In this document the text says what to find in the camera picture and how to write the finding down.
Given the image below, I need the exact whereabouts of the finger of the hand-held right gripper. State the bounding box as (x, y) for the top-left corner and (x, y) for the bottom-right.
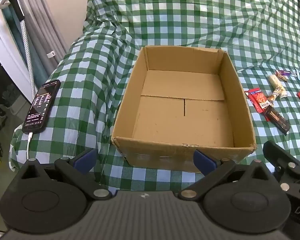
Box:
(262, 140), (300, 192)

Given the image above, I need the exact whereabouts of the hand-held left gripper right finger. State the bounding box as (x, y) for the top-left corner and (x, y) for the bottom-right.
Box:
(177, 149), (274, 202)

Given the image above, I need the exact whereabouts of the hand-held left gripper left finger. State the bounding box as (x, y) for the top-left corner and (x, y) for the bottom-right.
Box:
(14, 148), (113, 202)

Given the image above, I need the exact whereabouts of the dark brown chocolate bar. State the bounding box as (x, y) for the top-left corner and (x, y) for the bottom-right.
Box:
(264, 106), (290, 135)

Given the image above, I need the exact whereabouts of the brown cardboard box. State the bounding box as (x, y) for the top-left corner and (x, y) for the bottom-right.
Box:
(111, 45), (257, 173)

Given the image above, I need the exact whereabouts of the yellow printed snack wrapper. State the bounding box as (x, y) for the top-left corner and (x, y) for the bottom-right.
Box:
(266, 86), (288, 105)

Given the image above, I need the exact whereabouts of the pale beige snack bar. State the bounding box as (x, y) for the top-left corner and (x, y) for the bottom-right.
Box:
(268, 74), (282, 88)

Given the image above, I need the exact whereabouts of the black smartphone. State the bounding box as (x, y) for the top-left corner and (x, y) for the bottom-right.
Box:
(22, 79), (61, 133)

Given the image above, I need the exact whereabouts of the grey curtain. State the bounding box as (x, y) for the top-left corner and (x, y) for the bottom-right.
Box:
(14, 0), (67, 80)

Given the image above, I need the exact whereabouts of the green checked blanket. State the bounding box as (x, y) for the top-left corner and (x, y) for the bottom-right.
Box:
(10, 0), (300, 198)

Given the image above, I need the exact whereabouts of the white charging cable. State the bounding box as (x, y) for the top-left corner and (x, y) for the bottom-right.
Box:
(26, 132), (34, 160)

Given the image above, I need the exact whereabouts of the striped steamer hose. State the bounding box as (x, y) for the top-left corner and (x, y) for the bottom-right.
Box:
(19, 20), (37, 98)

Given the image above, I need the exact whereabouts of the white door frame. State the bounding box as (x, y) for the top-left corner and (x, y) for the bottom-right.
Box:
(0, 0), (33, 103)

